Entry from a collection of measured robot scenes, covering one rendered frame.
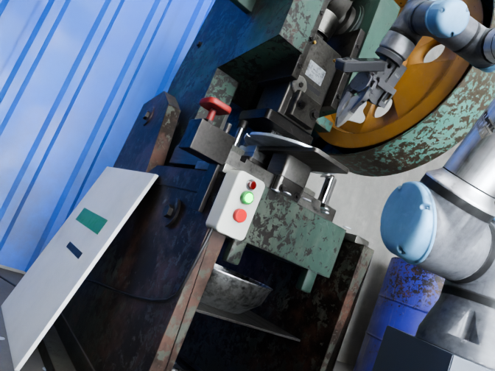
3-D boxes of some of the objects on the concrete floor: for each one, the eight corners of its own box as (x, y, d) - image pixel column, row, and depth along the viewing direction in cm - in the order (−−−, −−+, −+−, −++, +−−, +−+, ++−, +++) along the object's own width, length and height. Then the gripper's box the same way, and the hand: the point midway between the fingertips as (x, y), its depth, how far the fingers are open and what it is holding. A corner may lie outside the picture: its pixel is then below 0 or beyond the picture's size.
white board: (14, 369, 104) (155, 173, 120) (0, 305, 146) (107, 165, 162) (19, 371, 105) (158, 175, 121) (4, 307, 146) (109, 167, 162)
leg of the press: (137, 474, 83) (300, 72, 97) (81, 472, 77) (264, 43, 91) (54, 316, 159) (152, 103, 173) (23, 308, 153) (127, 89, 167)
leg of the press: (317, 481, 112) (422, 169, 126) (286, 479, 106) (401, 152, 120) (174, 344, 188) (250, 160, 202) (151, 338, 182) (230, 149, 196)
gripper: (415, 68, 102) (362, 143, 107) (393, 62, 110) (345, 132, 114) (391, 49, 98) (338, 127, 103) (370, 44, 106) (322, 117, 111)
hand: (336, 121), depth 107 cm, fingers closed
